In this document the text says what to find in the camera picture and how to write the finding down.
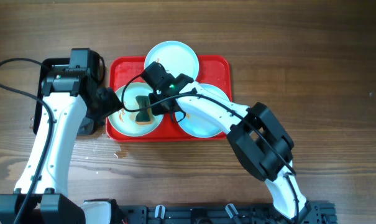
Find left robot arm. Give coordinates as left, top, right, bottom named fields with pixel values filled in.
left=0, top=68, right=124, bottom=223

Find white plate top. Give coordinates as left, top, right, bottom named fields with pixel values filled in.
left=144, top=40, right=199, bottom=80

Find green orange sponge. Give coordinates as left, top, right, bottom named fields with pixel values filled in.
left=135, top=96, right=152, bottom=125

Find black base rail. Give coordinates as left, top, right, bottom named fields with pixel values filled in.
left=81, top=202, right=337, bottom=224

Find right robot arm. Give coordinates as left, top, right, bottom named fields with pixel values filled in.
left=144, top=74, right=307, bottom=223

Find black water tray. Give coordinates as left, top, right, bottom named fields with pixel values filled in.
left=32, top=56, right=106, bottom=136

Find red plastic tray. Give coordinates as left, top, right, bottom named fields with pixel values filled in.
left=106, top=55, right=232, bottom=142

